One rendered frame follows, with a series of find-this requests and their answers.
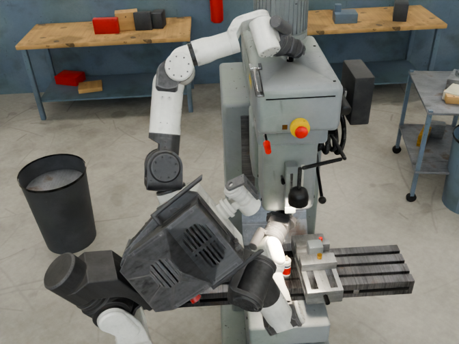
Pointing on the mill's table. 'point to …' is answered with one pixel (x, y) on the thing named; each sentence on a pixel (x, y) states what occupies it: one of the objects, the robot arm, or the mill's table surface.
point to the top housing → (295, 90)
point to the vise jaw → (327, 262)
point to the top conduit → (345, 106)
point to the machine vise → (328, 282)
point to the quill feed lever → (320, 188)
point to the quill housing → (272, 196)
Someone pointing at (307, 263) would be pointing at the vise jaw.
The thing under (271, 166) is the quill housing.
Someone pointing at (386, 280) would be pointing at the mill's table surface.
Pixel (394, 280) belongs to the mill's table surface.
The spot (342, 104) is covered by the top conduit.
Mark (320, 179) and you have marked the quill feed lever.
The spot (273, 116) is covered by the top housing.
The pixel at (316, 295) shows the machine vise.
